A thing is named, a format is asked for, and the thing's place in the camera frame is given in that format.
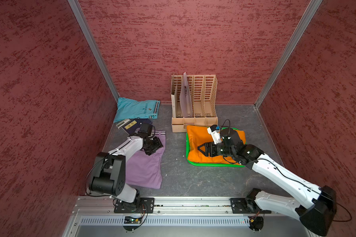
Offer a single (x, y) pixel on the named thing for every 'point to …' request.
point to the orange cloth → (197, 135)
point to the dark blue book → (132, 126)
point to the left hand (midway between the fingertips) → (159, 150)
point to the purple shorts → (145, 170)
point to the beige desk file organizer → (203, 90)
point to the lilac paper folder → (185, 103)
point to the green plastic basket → (194, 163)
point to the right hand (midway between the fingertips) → (201, 150)
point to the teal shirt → (128, 109)
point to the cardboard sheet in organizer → (174, 99)
